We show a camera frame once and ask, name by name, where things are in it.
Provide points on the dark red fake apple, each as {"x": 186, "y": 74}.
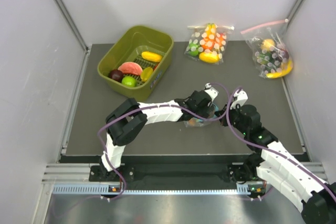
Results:
{"x": 116, "y": 75}

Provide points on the blue zip clear bag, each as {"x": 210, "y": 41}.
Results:
{"x": 204, "y": 122}

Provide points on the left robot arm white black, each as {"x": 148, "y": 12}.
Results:
{"x": 126, "y": 121}

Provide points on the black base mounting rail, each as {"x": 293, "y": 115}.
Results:
{"x": 235, "y": 168}

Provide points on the polka dot zip bag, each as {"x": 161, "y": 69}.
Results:
{"x": 208, "y": 38}

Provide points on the olive green plastic bin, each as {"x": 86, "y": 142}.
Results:
{"x": 128, "y": 49}

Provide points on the left aluminium frame post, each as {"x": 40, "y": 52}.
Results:
{"x": 69, "y": 20}

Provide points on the orange fake fruit pieces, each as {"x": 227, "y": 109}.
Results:
{"x": 194, "y": 122}

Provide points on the pink zip polka bag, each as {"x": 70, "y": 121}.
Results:
{"x": 267, "y": 44}

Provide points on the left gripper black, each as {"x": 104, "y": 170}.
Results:
{"x": 206, "y": 110}

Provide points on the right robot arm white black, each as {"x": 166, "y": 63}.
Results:
{"x": 312, "y": 196}

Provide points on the yellow fake banana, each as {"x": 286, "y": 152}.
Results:
{"x": 285, "y": 69}

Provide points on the fake watermelon slice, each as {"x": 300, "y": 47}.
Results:
{"x": 130, "y": 68}

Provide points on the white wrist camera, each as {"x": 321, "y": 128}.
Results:
{"x": 212, "y": 92}
{"x": 239, "y": 99}

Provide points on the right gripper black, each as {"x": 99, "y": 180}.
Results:
{"x": 221, "y": 112}

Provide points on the yellow fake lemon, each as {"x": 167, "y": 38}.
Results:
{"x": 209, "y": 57}

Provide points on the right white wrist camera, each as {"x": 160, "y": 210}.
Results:
{"x": 239, "y": 99}

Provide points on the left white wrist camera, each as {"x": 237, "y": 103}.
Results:
{"x": 212, "y": 92}

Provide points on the grey slotted cable duct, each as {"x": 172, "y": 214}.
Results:
{"x": 111, "y": 190}

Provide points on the green fake apple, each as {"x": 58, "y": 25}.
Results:
{"x": 129, "y": 81}

